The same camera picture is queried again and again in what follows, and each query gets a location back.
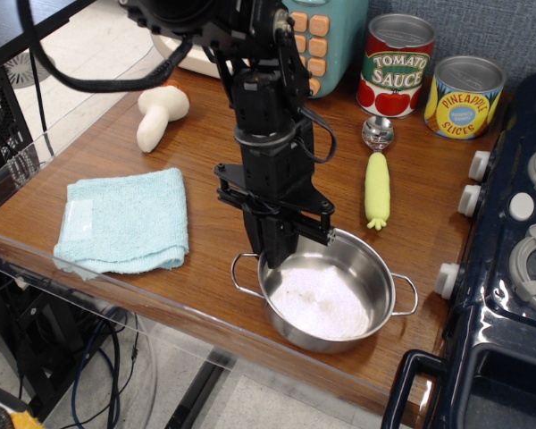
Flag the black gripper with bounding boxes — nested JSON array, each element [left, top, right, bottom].
[[214, 116, 336, 269]]

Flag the silver metal pot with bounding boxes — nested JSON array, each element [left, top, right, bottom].
[[236, 229, 398, 354]]

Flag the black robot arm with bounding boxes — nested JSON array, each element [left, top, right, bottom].
[[124, 1, 335, 268]]

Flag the light blue folded towel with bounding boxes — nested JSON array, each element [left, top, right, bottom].
[[54, 168, 189, 281]]

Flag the plush mushroom toy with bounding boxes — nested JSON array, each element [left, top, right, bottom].
[[136, 80, 190, 153]]

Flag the toy microwave oven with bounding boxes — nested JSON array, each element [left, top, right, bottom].
[[139, 1, 367, 105]]

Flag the tomato sauce can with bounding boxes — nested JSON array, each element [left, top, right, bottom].
[[356, 13, 437, 118]]

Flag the pineapple slices can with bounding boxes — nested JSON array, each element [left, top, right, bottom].
[[423, 55, 507, 140]]

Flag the dark blue toy stove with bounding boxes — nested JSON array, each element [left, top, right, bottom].
[[381, 73, 536, 428]]

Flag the yellow fuzzy object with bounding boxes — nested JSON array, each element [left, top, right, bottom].
[[10, 411, 44, 429]]

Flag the black side table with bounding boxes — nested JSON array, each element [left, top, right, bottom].
[[0, 0, 95, 75]]

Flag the scoop with yellow handle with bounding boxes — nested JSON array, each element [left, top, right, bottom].
[[362, 116, 394, 231]]

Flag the black cable on floor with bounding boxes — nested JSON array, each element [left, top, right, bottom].
[[62, 312, 139, 429]]

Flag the blue cable on floor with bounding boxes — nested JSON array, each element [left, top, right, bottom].
[[71, 315, 121, 429]]

